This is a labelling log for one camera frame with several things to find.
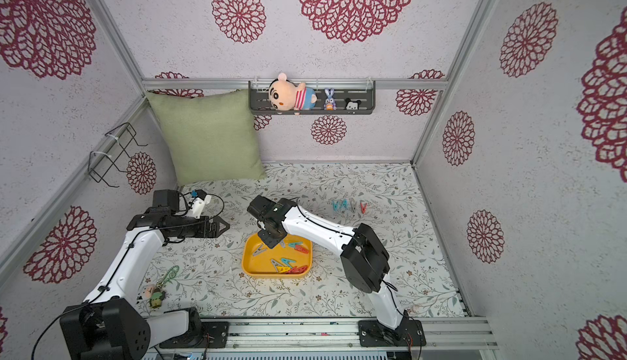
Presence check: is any grey clothespin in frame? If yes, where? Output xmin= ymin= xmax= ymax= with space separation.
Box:
xmin=252 ymin=245 xmax=268 ymax=257
xmin=349 ymin=199 xmax=358 ymax=212

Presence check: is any yellow plastic storage box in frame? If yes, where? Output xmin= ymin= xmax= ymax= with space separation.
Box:
xmin=242 ymin=234 xmax=313 ymax=279

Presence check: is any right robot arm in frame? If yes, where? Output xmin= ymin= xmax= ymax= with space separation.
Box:
xmin=248 ymin=195 xmax=426 ymax=350

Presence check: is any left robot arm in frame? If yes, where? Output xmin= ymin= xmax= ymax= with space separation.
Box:
xmin=55 ymin=189 xmax=230 ymax=359

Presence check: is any pile of coloured clothespins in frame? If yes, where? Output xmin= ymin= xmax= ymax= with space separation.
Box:
xmin=269 ymin=241 xmax=313 ymax=276

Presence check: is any green cushion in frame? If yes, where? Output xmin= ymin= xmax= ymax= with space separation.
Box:
xmin=146 ymin=90 xmax=265 ymax=186

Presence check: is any cartoon boy plush doll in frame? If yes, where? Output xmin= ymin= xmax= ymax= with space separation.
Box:
xmin=268 ymin=73 xmax=318 ymax=112

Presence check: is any small blue rabbit figure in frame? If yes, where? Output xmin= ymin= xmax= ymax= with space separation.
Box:
xmin=324 ymin=88 xmax=336 ymax=111

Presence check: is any black white mouse figure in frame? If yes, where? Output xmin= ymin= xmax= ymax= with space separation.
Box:
xmin=345 ymin=98 xmax=361 ymax=112

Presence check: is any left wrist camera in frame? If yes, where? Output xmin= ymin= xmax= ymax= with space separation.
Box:
xmin=185 ymin=189 xmax=212 ymax=219

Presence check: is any green keychain toy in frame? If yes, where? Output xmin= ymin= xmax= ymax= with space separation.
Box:
xmin=142 ymin=265 xmax=180 ymax=309

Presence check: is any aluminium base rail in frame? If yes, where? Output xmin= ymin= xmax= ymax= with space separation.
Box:
xmin=121 ymin=315 xmax=500 ymax=353

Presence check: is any black wire wall rack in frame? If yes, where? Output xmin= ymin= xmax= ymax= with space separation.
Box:
xmin=87 ymin=122 xmax=147 ymax=188

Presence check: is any dark grey wall shelf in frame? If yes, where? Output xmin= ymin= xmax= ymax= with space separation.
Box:
xmin=248 ymin=78 xmax=377 ymax=115

